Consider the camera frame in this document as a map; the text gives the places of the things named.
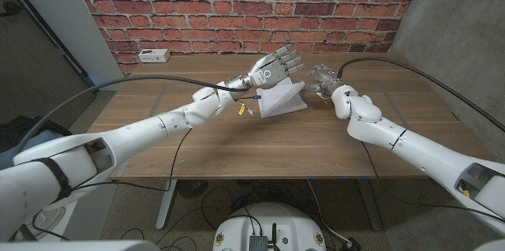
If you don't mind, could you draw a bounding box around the grey table leg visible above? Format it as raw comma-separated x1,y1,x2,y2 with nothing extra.
357,178,384,231

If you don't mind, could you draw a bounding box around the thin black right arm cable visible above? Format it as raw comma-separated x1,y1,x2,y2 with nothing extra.
360,140,505,225

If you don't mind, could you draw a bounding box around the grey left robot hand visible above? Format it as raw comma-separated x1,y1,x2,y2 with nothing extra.
235,43,306,93

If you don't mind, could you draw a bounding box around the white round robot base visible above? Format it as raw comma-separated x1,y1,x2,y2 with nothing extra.
212,202,327,251

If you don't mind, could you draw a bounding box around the white table leg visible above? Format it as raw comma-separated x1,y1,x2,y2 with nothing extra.
155,179,178,230

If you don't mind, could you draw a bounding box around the white power strip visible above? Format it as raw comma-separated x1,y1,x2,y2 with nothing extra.
137,48,171,64

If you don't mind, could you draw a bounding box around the white pillar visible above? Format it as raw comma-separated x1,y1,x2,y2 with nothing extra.
2,0,127,91

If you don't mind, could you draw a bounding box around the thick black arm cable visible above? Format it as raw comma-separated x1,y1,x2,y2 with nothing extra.
335,56,505,134
7,74,249,162

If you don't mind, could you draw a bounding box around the grey perforated panel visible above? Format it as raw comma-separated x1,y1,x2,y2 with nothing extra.
0,0,98,126

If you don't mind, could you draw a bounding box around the white floor cable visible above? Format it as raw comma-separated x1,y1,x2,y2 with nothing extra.
306,179,353,245

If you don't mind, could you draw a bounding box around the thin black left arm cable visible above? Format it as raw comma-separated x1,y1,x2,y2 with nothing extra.
73,127,195,193

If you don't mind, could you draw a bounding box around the red brick printed backdrop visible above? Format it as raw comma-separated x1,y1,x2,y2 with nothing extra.
65,0,429,77

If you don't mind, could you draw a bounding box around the white handkerchief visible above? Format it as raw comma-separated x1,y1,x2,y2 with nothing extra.
256,77,309,120

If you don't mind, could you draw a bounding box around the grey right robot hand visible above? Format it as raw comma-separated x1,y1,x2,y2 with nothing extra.
305,63,346,96

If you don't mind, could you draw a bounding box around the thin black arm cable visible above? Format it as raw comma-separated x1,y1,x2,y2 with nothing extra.
360,140,505,225
73,127,195,193

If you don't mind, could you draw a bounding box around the black cloth bag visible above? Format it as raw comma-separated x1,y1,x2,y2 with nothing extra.
0,115,73,153

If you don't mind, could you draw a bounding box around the grey electronics box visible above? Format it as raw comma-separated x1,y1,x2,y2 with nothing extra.
248,234,270,251

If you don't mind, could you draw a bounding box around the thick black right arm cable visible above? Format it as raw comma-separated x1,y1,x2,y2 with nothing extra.
335,56,505,134

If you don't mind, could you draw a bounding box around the small black floor fan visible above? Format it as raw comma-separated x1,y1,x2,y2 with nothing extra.
176,179,209,200

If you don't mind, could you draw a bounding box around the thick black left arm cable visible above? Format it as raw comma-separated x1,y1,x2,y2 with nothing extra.
7,74,249,162

